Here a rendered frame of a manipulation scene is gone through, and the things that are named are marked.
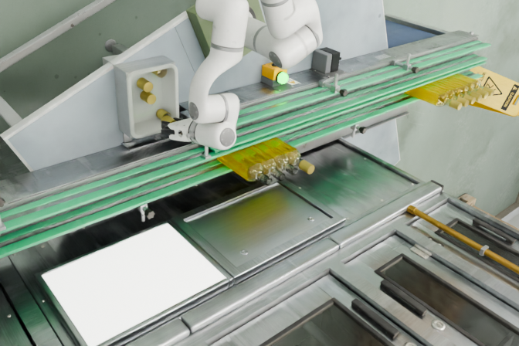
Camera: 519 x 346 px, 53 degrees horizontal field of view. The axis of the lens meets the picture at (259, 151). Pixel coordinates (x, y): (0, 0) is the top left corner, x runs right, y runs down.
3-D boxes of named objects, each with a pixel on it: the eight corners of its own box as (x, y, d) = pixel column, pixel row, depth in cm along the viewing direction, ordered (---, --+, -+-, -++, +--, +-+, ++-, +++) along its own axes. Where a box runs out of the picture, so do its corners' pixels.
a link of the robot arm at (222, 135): (215, 96, 134) (244, 93, 140) (192, 93, 142) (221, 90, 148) (217, 153, 137) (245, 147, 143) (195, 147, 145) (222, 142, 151)
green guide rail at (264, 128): (201, 143, 177) (215, 153, 171) (201, 140, 176) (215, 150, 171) (473, 55, 278) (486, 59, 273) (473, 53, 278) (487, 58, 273)
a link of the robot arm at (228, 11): (268, 44, 140) (226, 31, 148) (281, -39, 132) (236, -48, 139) (228, 49, 128) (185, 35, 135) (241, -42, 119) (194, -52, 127)
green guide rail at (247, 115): (201, 123, 173) (215, 133, 168) (201, 121, 172) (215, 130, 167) (476, 42, 275) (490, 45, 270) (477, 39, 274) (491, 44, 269)
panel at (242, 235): (35, 282, 144) (87, 364, 122) (33, 273, 143) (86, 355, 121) (277, 181, 197) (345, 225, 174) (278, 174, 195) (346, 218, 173)
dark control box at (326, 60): (310, 68, 218) (324, 74, 212) (312, 49, 214) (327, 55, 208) (323, 64, 222) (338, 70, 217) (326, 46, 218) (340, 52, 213)
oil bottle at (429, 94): (402, 93, 248) (455, 113, 230) (405, 81, 245) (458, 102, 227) (409, 90, 251) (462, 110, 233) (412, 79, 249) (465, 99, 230)
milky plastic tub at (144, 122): (119, 130, 169) (132, 140, 163) (113, 64, 158) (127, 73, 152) (165, 117, 179) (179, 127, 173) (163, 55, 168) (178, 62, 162)
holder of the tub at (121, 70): (120, 144, 172) (131, 154, 167) (113, 64, 158) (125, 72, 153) (165, 130, 182) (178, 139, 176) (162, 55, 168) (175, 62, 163)
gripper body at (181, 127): (188, 148, 146) (167, 143, 155) (218, 140, 152) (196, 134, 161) (184, 122, 144) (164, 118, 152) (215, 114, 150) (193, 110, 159)
